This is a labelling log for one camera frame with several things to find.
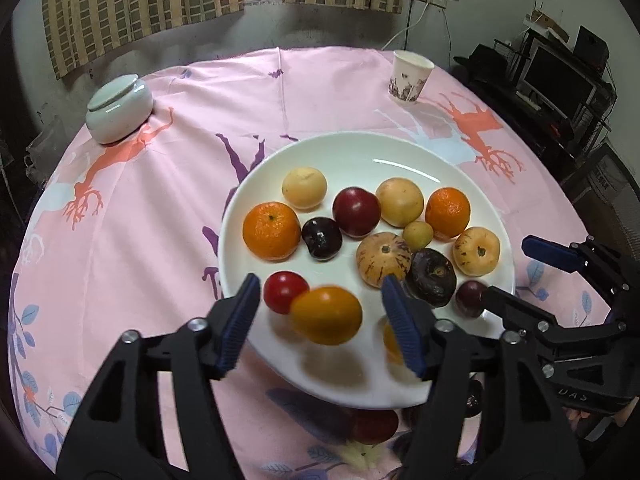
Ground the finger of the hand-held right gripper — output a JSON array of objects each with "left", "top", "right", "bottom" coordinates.
[
  {"left": 521, "top": 235, "right": 640, "bottom": 311},
  {"left": 481, "top": 285, "right": 628, "bottom": 361}
]

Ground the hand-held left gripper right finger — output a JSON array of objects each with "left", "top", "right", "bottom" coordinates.
[{"left": 381, "top": 275, "right": 584, "bottom": 480}]

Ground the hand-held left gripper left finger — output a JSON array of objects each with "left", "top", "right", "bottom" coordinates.
[{"left": 57, "top": 274, "right": 262, "bottom": 480}]

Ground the red tomato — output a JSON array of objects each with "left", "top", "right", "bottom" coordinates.
[
  {"left": 350, "top": 410, "right": 399, "bottom": 446},
  {"left": 263, "top": 271, "right": 311, "bottom": 315}
]

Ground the small dark red plum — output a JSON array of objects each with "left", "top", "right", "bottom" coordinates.
[{"left": 454, "top": 280, "right": 488, "bottom": 319}]

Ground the dark purple stemmed fruit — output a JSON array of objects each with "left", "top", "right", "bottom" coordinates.
[{"left": 404, "top": 248, "right": 457, "bottom": 308}]

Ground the striped yellow pepino melon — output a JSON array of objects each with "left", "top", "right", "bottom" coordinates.
[
  {"left": 356, "top": 232, "right": 414, "bottom": 289},
  {"left": 452, "top": 226, "right": 501, "bottom": 277}
]

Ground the small yellow fruit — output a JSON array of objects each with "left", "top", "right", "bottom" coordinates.
[{"left": 402, "top": 220, "right": 434, "bottom": 251}]

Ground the large orange mandarin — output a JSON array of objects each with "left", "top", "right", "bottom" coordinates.
[{"left": 242, "top": 201, "right": 302, "bottom": 261}]

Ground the dark purple plum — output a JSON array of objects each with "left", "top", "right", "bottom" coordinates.
[{"left": 301, "top": 217, "right": 344, "bottom": 261}]

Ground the white oval plate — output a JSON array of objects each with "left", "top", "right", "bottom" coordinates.
[{"left": 218, "top": 131, "right": 516, "bottom": 409}]

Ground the person's right hand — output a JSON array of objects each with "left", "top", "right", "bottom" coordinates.
[{"left": 562, "top": 407, "right": 628, "bottom": 439}]

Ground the grey chair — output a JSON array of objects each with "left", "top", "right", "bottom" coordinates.
[{"left": 565, "top": 142, "right": 640, "bottom": 241}]

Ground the large dark purple fruit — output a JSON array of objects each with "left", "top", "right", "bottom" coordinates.
[{"left": 462, "top": 380, "right": 485, "bottom": 418}]

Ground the small orange mandarin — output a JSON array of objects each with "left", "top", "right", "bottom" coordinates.
[{"left": 425, "top": 187, "right": 471, "bottom": 239}]

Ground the pale yellow round fruit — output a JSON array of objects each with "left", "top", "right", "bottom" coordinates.
[
  {"left": 375, "top": 178, "right": 425, "bottom": 228},
  {"left": 281, "top": 167, "right": 328, "bottom": 210}
]

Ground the pink floral tablecloth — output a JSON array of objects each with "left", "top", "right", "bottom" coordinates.
[{"left": 7, "top": 45, "right": 621, "bottom": 480}]

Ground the computer monitor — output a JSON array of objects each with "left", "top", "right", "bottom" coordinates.
[{"left": 520, "top": 42, "right": 599, "bottom": 117}]

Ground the black speaker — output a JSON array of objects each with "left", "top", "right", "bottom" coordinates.
[{"left": 575, "top": 25, "right": 610, "bottom": 66}]

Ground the printed paper cup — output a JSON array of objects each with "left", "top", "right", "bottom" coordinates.
[{"left": 387, "top": 50, "right": 435, "bottom": 106}]

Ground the cardboard box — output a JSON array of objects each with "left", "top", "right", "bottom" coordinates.
[{"left": 522, "top": 10, "right": 571, "bottom": 43}]

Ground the pale green lidded jar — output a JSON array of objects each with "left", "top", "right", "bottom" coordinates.
[{"left": 85, "top": 74, "right": 153, "bottom": 145}]

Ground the white power cable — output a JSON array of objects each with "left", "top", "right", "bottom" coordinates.
[{"left": 382, "top": 2, "right": 432, "bottom": 52}]

